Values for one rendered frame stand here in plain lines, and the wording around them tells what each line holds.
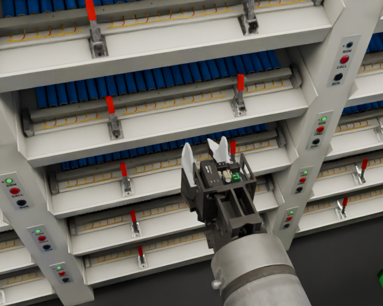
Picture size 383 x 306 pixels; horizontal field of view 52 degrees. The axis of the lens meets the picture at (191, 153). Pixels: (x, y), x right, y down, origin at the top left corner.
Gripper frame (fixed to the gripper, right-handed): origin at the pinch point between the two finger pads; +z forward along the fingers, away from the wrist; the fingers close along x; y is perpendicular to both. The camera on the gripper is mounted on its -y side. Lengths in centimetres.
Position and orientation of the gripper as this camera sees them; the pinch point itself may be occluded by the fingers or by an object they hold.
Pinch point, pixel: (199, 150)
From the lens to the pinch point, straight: 62.7
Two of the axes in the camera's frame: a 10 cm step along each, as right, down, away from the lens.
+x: -9.7, 1.8, -1.8
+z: -2.6, -6.9, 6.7
